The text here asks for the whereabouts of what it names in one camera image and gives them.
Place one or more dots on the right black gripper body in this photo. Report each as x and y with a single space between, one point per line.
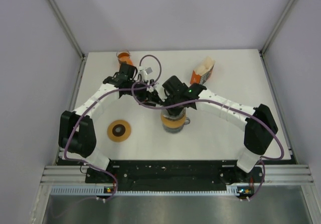
172 100

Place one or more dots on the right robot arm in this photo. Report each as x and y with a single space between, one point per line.
257 123

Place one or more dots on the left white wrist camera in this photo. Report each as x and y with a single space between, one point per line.
143 73

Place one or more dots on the grey slotted cable duct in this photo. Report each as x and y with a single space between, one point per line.
106 191

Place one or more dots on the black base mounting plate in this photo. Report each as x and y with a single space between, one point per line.
175 175

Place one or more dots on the orange liquid glass beaker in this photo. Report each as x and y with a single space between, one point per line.
124 57

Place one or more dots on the orange coffee filter box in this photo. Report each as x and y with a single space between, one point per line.
203 71

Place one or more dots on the clear glass server jug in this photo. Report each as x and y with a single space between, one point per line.
178 129

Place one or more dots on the aluminium front rail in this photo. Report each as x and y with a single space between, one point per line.
274 175

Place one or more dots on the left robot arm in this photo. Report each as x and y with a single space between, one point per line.
77 135

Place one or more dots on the white paper coffee filter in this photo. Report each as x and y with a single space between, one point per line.
169 117

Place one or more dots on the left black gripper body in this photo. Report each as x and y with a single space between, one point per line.
140 92

